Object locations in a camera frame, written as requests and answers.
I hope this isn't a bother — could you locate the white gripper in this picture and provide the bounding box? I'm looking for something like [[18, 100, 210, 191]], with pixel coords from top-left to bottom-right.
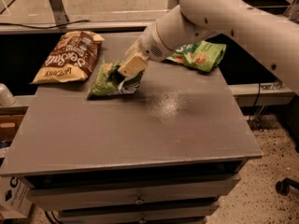
[[118, 21, 174, 77]]

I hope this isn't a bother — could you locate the green jalapeno kettle chip bag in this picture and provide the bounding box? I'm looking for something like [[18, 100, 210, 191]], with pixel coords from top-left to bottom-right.
[[87, 61, 144, 100]]

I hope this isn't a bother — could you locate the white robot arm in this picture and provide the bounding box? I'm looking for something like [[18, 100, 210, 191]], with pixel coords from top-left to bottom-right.
[[119, 0, 299, 94]]

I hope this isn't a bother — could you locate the brown sea salt chip bag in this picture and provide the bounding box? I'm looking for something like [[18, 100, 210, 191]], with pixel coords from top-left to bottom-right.
[[32, 31, 104, 84]]

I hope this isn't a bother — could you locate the light green snack bag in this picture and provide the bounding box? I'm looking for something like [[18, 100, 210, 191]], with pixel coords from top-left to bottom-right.
[[168, 41, 226, 73]]

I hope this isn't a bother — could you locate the white paper bag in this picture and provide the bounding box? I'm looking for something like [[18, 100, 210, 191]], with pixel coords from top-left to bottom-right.
[[0, 176, 32, 219]]

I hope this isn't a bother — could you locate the grey drawer cabinet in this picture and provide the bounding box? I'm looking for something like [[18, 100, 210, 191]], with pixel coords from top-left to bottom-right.
[[0, 31, 263, 224]]

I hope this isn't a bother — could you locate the white cup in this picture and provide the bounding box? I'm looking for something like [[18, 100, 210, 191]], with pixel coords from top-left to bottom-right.
[[0, 83, 15, 106]]

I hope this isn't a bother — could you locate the cardboard box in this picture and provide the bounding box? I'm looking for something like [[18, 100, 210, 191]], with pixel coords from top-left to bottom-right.
[[0, 115, 23, 141]]

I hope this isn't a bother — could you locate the upper grey drawer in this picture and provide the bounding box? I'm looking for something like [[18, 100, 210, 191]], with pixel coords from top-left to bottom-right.
[[27, 174, 240, 211]]

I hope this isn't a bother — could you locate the grey drawer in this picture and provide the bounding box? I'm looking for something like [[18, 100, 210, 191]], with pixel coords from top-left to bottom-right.
[[27, 174, 240, 211], [59, 202, 219, 224]]

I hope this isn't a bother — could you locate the lower grey drawer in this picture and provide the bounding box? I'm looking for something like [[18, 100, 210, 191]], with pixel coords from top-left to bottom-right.
[[59, 202, 219, 224]]

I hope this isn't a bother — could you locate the black chair caster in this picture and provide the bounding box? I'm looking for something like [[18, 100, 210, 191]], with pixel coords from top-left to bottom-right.
[[276, 178, 299, 195]]

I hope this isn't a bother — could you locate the black cable on ledge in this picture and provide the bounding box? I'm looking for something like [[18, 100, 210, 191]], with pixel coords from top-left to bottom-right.
[[0, 19, 92, 30]]

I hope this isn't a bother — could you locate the left metal bracket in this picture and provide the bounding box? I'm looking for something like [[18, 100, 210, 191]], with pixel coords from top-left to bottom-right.
[[49, 0, 69, 25]]

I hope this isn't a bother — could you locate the black hanging cable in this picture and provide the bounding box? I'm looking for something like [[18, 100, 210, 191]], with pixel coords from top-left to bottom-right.
[[247, 82, 263, 124]]

